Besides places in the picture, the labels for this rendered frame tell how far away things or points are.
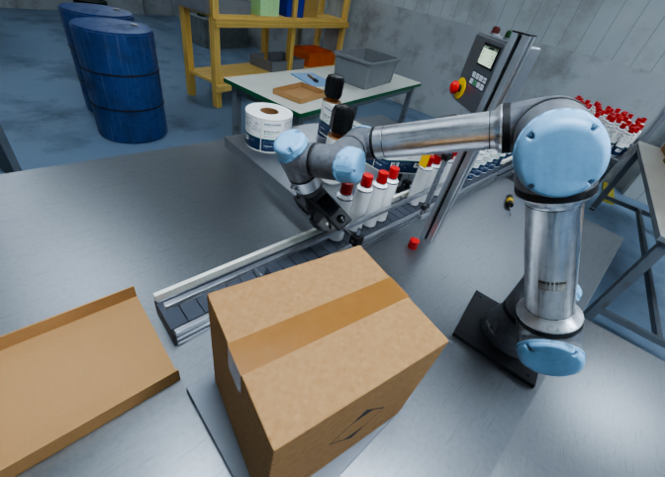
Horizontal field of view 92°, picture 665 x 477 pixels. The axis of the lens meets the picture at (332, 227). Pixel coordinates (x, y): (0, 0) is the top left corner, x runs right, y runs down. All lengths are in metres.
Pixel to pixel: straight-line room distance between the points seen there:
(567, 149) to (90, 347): 0.94
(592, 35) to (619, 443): 4.75
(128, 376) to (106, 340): 0.11
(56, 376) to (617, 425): 1.22
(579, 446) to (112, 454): 0.93
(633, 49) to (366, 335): 5.07
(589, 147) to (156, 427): 0.84
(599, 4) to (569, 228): 4.79
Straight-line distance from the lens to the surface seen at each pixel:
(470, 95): 1.09
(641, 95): 5.39
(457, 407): 0.87
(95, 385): 0.83
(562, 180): 0.58
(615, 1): 5.36
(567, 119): 0.57
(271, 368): 0.47
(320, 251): 0.97
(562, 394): 1.06
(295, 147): 0.69
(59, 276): 1.06
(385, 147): 0.76
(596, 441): 1.04
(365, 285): 0.58
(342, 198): 0.92
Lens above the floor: 1.53
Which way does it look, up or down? 38 degrees down
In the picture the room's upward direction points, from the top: 13 degrees clockwise
